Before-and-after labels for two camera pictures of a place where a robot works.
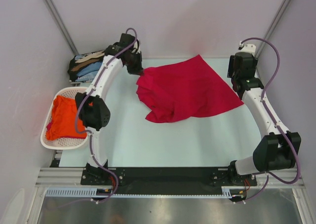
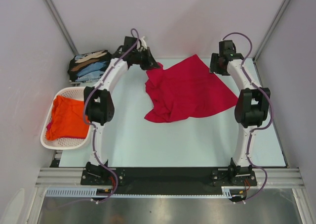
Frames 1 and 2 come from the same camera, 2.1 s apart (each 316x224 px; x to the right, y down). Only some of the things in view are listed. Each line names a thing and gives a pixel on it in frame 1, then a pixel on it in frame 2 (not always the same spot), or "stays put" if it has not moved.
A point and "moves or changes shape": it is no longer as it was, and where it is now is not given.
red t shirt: (189, 87) moves or changes shape
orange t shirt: (63, 114) stays put
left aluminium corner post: (59, 19) stays put
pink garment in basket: (49, 126) stays put
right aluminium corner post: (286, 1) stays put
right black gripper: (230, 69) → (214, 67)
